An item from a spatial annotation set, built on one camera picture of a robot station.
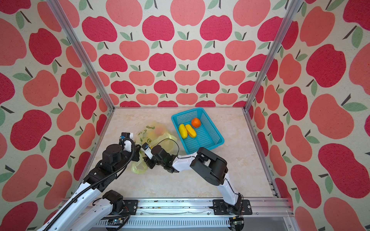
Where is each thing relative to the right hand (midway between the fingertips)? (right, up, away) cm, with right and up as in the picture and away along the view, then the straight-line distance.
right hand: (144, 158), depth 86 cm
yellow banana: (+29, +15, +15) cm, 36 cm away
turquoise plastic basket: (+34, +16, +20) cm, 42 cm away
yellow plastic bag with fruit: (+4, +14, +7) cm, 16 cm away
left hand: (+2, +9, -12) cm, 15 cm away
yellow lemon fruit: (+24, +16, +14) cm, 32 cm away
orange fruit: (+33, +21, +18) cm, 44 cm away
